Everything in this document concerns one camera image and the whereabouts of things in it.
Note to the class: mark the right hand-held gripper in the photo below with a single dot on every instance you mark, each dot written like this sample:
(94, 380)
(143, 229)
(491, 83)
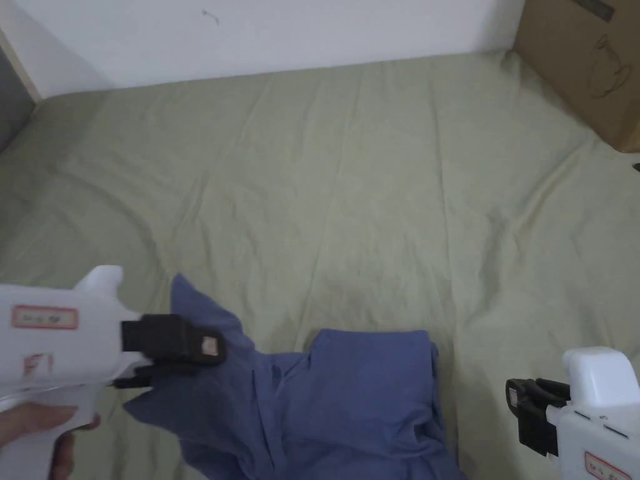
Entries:
(600, 415)

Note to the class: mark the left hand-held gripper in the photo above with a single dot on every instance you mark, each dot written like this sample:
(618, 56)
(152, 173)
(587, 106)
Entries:
(55, 350)

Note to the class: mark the dark blue shirt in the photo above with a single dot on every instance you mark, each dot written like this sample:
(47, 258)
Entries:
(350, 395)

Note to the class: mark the person's left hand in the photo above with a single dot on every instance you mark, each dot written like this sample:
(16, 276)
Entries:
(35, 420)

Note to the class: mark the bed with pale green sheet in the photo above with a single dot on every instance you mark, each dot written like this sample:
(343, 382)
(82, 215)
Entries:
(325, 200)

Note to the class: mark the brown cardboard carton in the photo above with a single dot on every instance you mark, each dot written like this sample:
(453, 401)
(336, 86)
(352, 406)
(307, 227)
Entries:
(570, 55)

